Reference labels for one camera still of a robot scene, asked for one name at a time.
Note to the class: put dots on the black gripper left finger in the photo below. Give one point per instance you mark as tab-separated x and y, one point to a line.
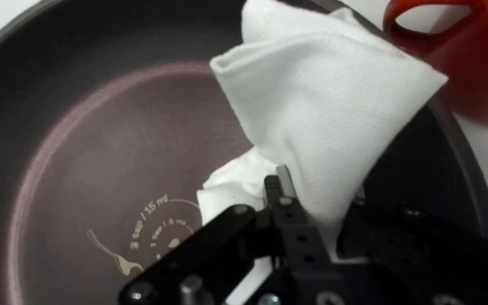
288	238

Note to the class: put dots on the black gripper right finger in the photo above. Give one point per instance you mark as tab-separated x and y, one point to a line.
424	255

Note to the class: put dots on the plain white cloth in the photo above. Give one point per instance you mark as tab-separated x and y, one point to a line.
322	113

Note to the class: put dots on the dark nonstick frying pan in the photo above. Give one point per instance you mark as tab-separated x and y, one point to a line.
85	170

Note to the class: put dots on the red plastic cup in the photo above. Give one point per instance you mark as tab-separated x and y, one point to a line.
482	74

